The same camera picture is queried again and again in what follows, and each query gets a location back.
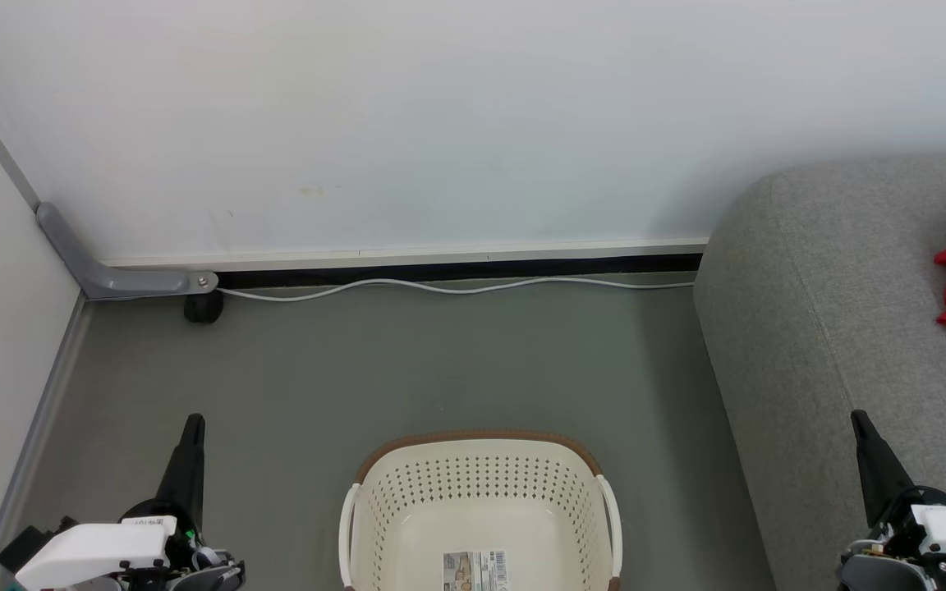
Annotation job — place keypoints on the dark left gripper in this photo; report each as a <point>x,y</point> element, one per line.
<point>204,565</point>

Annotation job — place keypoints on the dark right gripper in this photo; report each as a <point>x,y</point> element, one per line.
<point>892,570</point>

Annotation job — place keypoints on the grey fabric sofa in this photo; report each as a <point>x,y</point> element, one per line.
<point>851,328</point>

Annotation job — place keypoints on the black caster wheel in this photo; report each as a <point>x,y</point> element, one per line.
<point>204,308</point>

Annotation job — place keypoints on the cream perforated laundry basket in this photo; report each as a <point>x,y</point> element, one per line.
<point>432,472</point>

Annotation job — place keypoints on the paper product label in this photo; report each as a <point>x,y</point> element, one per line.
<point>475,572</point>

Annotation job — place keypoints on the white baseboard strip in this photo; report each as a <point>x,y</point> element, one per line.
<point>440,256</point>

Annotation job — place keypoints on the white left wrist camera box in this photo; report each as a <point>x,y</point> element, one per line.
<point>89,552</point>

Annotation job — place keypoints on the grey metal angle bracket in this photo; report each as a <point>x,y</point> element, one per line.
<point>128,281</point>

